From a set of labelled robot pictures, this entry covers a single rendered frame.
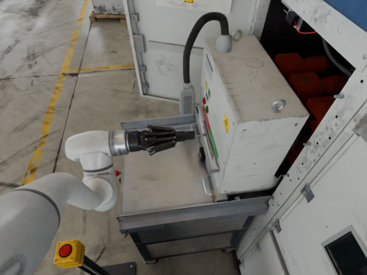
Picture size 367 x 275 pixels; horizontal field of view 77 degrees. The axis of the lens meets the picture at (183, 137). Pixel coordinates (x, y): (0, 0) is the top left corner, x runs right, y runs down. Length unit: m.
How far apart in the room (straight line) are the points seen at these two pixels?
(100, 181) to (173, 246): 1.04
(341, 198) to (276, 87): 0.38
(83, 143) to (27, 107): 2.51
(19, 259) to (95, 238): 1.73
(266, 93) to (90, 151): 0.61
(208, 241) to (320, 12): 1.46
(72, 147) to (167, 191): 0.51
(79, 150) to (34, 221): 0.49
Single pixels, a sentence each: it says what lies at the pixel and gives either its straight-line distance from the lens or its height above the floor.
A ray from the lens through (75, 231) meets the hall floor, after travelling 2.14.
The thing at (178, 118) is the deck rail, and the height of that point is 0.90.
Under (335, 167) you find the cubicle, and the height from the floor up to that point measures 1.37.
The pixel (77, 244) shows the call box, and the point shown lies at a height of 0.90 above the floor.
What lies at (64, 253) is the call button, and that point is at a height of 0.91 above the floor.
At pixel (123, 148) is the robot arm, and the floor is 1.25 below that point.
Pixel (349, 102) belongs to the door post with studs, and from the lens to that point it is 0.68.
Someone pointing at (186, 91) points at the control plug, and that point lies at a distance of 1.13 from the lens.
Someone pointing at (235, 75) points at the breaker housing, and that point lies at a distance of 0.86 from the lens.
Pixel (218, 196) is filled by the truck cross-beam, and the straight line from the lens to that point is 1.06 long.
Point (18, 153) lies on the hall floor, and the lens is 2.83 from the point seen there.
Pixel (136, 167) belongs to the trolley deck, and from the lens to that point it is 1.24.
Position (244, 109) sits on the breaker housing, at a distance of 0.73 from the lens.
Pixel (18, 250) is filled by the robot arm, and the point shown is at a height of 1.60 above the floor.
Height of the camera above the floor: 1.87
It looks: 50 degrees down
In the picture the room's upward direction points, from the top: straight up
